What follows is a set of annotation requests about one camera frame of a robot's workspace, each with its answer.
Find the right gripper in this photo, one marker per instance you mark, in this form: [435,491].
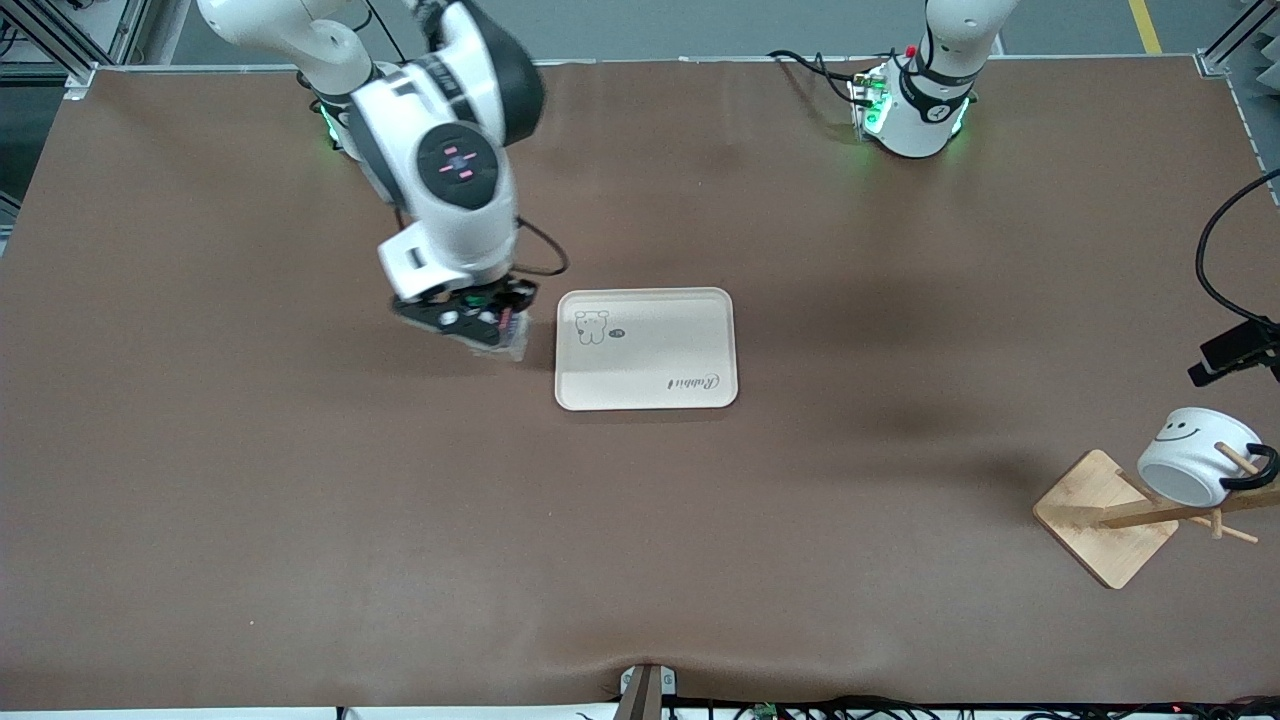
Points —
[517,293]

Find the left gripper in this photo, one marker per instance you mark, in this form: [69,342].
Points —
[1236,346]

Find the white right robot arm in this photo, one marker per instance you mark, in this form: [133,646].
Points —
[450,220]

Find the wooden cup rack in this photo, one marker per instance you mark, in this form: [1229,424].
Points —
[1105,540]

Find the cream plastic tray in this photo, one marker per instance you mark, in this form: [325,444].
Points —
[650,370]

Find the aluminium frame profile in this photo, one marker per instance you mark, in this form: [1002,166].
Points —
[1235,40]
[60,40]

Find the metal table edge bracket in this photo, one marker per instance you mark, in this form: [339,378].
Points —
[645,695]

